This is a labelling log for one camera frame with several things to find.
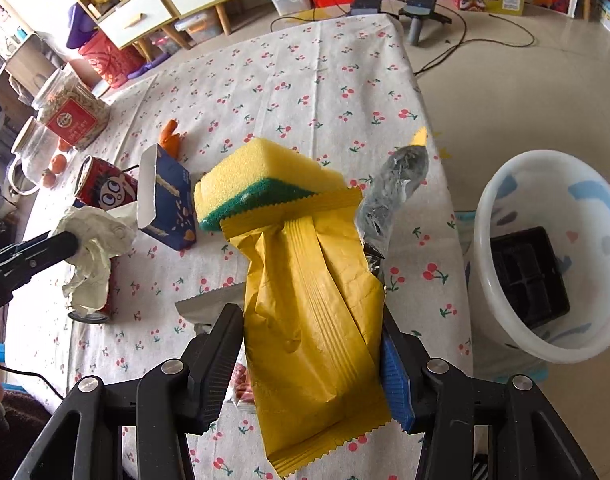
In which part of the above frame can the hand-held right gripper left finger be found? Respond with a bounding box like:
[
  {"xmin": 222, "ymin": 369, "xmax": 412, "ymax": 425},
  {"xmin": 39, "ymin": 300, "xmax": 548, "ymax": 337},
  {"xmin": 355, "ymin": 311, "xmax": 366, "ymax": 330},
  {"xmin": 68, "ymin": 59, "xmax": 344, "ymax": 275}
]
[{"xmin": 12, "ymin": 302, "xmax": 245, "ymax": 480}]

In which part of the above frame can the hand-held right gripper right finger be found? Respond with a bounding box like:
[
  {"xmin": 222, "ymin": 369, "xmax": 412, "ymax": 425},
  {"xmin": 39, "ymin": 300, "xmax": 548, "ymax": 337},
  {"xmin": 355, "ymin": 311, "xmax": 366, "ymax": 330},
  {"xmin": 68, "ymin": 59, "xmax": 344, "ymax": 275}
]
[{"xmin": 379, "ymin": 300, "xmax": 600, "ymax": 480}]

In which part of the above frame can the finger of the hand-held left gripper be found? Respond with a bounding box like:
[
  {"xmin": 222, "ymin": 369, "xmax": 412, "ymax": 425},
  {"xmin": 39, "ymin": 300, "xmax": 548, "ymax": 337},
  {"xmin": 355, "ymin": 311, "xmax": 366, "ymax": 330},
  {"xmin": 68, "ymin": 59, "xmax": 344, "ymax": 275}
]
[{"xmin": 0, "ymin": 230, "xmax": 82, "ymax": 293}]

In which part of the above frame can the large cream tissue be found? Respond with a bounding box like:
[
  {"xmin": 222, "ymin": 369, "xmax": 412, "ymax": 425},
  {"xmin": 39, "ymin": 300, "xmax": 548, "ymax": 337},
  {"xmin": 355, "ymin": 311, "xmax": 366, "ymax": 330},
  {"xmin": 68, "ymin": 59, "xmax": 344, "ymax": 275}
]
[{"xmin": 60, "ymin": 205, "xmax": 138, "ymax": 317}]

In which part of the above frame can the yellow snack wrapper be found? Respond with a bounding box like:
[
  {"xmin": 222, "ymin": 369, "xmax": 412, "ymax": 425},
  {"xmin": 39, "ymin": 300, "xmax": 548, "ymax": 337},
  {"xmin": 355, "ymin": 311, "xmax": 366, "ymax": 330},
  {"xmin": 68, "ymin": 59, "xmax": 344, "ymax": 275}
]
[{"xmin": 220, "ymin": 186, "xmax": 392, "ymax": 477}]

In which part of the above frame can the orange carrot piece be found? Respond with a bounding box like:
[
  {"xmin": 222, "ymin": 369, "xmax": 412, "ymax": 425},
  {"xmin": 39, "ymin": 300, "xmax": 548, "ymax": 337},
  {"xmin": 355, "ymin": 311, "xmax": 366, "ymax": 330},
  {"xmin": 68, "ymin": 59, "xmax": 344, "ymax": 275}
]
[{"xmin": 157, "ymin": 119, "xmax": 186, "ymax": 153}]

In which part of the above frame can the white plastic bin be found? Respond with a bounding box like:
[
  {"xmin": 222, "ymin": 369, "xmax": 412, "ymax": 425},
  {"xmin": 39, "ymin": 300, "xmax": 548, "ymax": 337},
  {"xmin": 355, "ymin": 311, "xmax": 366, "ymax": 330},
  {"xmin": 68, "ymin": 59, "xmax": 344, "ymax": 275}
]
[{"xmin": 455, "ymin": 149, "xmax": 610, "ymax": 386}]

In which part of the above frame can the red clear snack packet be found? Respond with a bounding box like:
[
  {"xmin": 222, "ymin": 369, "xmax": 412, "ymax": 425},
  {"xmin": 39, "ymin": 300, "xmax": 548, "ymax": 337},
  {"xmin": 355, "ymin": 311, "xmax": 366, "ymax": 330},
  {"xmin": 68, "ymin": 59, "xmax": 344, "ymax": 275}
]
[{"xmin": 227, "ymin": 362, "xmax": 258, "ymax": 406}]

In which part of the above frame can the silver foil wrapper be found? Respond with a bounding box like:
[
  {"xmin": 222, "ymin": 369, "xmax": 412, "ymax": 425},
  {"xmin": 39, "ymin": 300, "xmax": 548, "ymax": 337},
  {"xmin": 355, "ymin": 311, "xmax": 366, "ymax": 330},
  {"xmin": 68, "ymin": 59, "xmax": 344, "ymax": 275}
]
[{"xmin": 175, "ymin": 285, "xmax": 246, "ymax": 336}]

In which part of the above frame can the red drink can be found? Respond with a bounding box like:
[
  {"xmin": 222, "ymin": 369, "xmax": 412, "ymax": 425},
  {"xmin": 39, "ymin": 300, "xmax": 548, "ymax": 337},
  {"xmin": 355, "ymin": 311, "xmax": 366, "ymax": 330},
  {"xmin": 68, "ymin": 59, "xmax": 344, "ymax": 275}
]
[{"xmin": 67, "ymin": 156, "xmax": 142, "ymax": 325}]

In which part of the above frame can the glass jar with wooden lid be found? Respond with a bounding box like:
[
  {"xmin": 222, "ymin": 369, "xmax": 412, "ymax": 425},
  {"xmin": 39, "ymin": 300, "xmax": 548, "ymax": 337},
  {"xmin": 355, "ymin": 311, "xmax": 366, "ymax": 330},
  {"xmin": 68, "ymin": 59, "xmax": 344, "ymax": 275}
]
[{"xmin": 7, "ymin": 116, "xmax": 78, "ymax": 196}]

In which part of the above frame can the blue paper carton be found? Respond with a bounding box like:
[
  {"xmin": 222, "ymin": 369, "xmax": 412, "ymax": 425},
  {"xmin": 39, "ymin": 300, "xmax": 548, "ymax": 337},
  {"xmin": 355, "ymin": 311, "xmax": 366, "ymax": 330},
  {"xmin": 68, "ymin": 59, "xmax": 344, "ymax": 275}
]
[{"xmin": 135, "ymin": 143, "xmax": 197, "ymax": 251}]

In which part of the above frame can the seed jar with red label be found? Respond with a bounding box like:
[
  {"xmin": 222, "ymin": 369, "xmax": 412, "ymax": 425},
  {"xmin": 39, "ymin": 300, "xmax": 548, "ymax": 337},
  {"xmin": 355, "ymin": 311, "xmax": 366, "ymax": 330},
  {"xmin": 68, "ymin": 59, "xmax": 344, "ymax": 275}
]
[{"xmin": 32, "ymin": 67, "xmax": 110, "ymax": 151}]

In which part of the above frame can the black plastic tray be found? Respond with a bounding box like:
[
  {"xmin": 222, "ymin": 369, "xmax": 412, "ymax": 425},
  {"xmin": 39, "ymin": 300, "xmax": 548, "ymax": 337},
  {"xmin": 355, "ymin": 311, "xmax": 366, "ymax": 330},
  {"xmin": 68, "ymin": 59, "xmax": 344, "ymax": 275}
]
[{"xmin": 489, "ymin": 226, "xmax": 571, "ymax": 331}]

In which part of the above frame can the clear crumpled plastic wrapper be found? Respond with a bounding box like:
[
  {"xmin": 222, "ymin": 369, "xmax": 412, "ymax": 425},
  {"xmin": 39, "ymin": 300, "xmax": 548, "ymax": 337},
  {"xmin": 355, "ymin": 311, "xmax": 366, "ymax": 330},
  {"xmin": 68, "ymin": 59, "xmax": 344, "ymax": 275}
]
[{"xmin": 354, "ymin": 127, "xmax": 431, "ymax": 281}]

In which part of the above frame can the yellow sponge with green scrubber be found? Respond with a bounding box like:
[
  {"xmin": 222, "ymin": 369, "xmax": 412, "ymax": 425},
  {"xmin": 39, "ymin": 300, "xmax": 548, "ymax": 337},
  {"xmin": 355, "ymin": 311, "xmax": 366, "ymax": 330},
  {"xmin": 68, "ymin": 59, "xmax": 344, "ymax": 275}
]
[{"xmin": 193, "ymin": 137, "xmax": 345, "ymax": 233}]

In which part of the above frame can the purple plastic item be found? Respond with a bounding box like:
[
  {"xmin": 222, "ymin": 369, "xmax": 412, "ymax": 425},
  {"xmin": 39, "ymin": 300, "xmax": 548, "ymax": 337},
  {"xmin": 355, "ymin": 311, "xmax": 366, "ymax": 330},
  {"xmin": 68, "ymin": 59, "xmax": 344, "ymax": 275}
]
[{"xmin": 65, "ymin": 2, "xmax": 98, "ymax": 48}]

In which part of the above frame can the long wooden cabinet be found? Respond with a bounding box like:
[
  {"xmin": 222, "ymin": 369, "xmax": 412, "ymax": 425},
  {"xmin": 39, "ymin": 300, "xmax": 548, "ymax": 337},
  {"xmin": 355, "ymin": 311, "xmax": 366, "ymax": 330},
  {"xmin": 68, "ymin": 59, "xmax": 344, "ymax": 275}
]
[{"xmin": 57, "ymin": 0, "xmax": 610, "ymax": 63}]

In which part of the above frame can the cherry print tablecloth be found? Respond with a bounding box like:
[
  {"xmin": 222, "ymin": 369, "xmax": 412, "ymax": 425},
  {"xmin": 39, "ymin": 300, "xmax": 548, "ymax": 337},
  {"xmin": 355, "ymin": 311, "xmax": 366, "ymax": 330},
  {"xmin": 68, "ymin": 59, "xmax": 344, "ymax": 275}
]
[{"xmin": 5, "ymin": 12, "xmax": 473, "ymax": 480}]

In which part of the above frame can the clear storage box blue lid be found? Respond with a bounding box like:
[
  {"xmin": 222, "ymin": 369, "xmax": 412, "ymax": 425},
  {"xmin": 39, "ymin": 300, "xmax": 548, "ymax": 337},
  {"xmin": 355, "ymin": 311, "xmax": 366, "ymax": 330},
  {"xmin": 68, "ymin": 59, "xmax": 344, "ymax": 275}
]
[{"xmin": 265, "ymin": 0, "xmax": 313, "ymax": 17}]

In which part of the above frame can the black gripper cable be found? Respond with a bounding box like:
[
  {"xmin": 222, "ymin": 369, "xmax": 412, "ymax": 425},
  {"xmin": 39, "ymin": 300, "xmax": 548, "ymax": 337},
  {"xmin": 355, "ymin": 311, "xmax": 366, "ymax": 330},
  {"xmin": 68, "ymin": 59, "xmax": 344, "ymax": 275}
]
[{"xmin": 0, "ymin": 366, "xmax": 66, "ymax": 402}]

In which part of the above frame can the black floor cable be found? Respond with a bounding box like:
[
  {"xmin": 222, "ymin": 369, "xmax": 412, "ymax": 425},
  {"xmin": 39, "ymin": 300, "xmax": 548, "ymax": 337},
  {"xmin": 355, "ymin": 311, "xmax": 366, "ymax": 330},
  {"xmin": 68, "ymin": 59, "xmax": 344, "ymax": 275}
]
[{"xmin": 415, "ymin": 7, "xmax": 536, "ymax": 77}]

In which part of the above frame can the black device with handle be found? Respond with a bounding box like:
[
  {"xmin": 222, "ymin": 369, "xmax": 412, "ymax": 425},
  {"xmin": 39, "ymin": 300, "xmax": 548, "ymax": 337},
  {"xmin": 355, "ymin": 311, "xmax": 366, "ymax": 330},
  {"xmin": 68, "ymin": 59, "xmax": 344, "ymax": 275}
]
[{"xmin": 400, "ymin": 0, "xmax": 453, "ymax": 43}]

